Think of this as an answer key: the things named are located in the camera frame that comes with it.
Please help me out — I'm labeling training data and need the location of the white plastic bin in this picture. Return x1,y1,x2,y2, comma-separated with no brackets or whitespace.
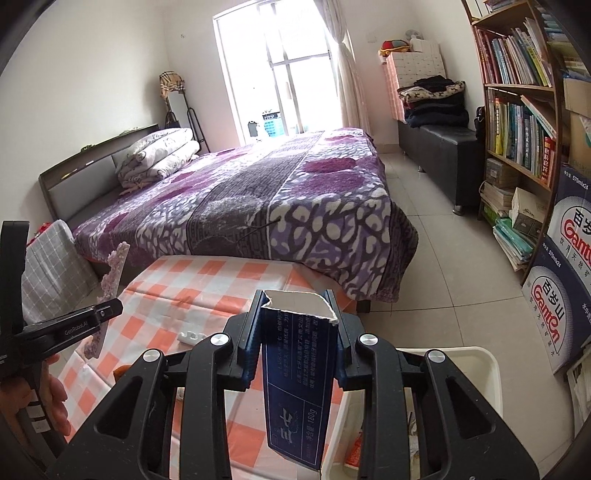
321,346,504,480

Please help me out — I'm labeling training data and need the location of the stack of flat books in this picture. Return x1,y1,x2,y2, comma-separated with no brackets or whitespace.
480,159,550,273

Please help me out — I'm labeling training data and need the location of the wooden bookshelf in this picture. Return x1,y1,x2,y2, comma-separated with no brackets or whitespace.
462,0,591,287

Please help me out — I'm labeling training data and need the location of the brown cardboard box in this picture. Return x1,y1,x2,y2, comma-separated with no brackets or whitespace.
563,78,591,176

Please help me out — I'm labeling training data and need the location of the pile of folded clothes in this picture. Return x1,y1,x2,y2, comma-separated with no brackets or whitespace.
398,76,469,129

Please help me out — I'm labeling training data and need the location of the black metal coat stand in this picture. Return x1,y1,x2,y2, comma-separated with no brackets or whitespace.
159,71,209,154

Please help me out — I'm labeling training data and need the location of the orange checked tablecloth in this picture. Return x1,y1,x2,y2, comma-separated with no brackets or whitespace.
58,255,358,480

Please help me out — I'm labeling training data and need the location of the balcony glass door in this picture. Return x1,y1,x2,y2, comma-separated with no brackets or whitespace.
213,0,342,144

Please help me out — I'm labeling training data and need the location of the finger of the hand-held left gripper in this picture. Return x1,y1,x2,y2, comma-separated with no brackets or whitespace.
91,298,124,326

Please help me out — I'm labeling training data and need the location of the grey checked cloth cover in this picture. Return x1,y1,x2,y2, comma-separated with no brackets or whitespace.
21,219,100,324

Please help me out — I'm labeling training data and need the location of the blue white cardboard carton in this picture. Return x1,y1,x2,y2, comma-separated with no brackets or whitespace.
522,265,591,374
545,161,591,278

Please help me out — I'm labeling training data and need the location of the black leather bench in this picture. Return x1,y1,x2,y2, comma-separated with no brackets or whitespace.
398,120,485,215

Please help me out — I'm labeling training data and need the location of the row of tall books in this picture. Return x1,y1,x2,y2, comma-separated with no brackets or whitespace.
475,18,555,88

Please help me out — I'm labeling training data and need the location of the white curtain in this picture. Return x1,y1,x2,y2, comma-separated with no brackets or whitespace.
323,0,370,134

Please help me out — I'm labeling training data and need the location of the pink fabric cabinet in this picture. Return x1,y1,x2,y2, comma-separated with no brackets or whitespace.
379,50,446,123

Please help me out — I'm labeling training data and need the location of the white green tissue box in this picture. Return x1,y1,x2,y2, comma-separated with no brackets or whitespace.
510,187,550,238

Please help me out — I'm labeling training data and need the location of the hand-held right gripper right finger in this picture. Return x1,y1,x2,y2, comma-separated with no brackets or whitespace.
323,290,541,480

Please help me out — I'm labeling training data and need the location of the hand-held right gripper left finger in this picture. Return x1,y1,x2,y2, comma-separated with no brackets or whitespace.
60,293,266,480

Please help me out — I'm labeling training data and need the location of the bed with purple cover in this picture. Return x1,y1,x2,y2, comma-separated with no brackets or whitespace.
74,128,420,304

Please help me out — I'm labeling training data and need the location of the folded white floral quilt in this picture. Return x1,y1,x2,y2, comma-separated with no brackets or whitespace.
115,128,200,188

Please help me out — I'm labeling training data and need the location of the row of colourful books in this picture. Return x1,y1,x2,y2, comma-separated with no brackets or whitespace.
489,95,557,185

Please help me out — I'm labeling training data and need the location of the blue cardboard box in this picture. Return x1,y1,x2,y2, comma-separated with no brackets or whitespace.
261,290,340,472

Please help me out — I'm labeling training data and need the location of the person's left hand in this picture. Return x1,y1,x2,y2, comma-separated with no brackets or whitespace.
39,353,71,437

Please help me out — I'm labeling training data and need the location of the plaid scarf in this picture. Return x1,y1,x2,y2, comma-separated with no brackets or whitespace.
160,71,185,100

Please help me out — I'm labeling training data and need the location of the dark wooden bed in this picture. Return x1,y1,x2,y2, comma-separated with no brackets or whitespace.
39,124,160,223

